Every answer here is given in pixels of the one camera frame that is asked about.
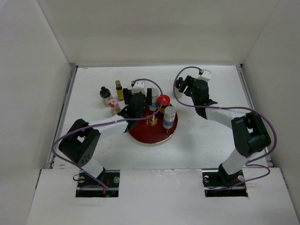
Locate purple cable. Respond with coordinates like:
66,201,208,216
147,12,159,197
52,78,164,192
172,66,278,192

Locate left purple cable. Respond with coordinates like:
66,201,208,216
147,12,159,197
52,78,164,192

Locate red lid chili jar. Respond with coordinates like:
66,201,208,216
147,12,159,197
157,95,171,113

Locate red round tray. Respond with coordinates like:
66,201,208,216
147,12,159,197
129,112,178,144

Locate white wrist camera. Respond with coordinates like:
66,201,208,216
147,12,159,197
131,80,145,95
197,69,211,83

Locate yellow label cork bottle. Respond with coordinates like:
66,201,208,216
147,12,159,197
115,80,124,101

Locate black cap brown spice bottle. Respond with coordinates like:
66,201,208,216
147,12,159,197
99,86,113,106

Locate silver lid blue label jar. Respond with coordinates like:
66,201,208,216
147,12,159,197
149,88,160,112

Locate silver lid bead jar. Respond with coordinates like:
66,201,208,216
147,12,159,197
163,106,176,129

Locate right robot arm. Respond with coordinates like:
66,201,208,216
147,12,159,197
173,73,271,187

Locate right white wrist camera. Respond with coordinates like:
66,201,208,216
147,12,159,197
197,69,211,83

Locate red lid sauce jar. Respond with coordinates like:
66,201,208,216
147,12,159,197
142,105,150,113

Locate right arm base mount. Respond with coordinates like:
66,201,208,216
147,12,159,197
202,167,248,197

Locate black cap white powder bottle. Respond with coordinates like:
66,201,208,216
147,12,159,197
175,77,184,98

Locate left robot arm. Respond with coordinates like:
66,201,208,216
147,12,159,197
58,88,152,187

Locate pink lid clear bottle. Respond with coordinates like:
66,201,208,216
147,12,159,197
109,98,121,115

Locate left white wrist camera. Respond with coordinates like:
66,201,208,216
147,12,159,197
131,80,145,95

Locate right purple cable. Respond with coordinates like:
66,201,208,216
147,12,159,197
172,66,278,192

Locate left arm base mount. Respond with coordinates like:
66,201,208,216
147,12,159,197
72,170,120,198

